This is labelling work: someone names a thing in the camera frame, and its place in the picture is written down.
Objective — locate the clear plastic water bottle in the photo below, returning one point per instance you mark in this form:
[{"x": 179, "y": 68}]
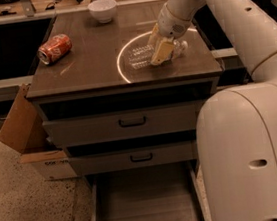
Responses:
[{"x": 141, "y": 57}]

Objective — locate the black top drawer handle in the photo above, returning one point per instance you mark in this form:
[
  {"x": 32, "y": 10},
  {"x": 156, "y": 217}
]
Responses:
[{"x": 132, "y": 122}]

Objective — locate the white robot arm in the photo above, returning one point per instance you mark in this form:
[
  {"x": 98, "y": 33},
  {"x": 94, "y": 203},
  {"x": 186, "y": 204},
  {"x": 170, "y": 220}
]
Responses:
[{"x": 237, "y": 127}]

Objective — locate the top grey drawer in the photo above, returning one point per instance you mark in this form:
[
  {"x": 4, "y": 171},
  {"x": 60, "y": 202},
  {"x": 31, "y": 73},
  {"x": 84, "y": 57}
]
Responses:
[{"x": 105, "y": 127}]

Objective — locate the black middle drawer handle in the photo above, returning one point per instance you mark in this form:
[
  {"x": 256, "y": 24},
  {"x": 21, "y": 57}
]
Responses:
[{"x": 142, "y": 158}]

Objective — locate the cardboard box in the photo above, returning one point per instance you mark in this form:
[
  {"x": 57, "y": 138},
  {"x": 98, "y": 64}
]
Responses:
[{"x": 23, "y": 132}]

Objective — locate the red soda can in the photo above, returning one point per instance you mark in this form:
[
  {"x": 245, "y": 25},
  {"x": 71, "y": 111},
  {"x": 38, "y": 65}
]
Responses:
[{"x": 54, "y": 49}]

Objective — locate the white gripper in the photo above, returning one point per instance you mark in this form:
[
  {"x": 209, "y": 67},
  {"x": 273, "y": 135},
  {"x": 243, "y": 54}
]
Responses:
[{"x": 170, "y": 25}]

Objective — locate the middle grey drawer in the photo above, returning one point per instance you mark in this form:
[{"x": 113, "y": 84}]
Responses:
[{"x": 119, "y": 160}]

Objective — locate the white ceramic bowl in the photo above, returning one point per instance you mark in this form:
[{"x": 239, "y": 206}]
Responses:
[{"x": 102, "y": 11}]

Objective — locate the bottom grey open drawer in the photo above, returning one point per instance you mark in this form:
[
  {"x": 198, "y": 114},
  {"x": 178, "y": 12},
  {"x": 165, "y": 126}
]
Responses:
[{"x": 157, "y": 193}]

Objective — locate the grey drawer cabinet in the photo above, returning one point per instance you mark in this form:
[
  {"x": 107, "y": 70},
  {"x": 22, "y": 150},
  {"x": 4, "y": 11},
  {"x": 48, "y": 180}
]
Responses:
[{"x": 96, "y": 77}]

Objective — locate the black drawer handle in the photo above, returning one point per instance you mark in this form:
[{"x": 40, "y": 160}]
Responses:
[
  {"x": 142, "y": 158},
  {"x": 132, "y": 122}
]

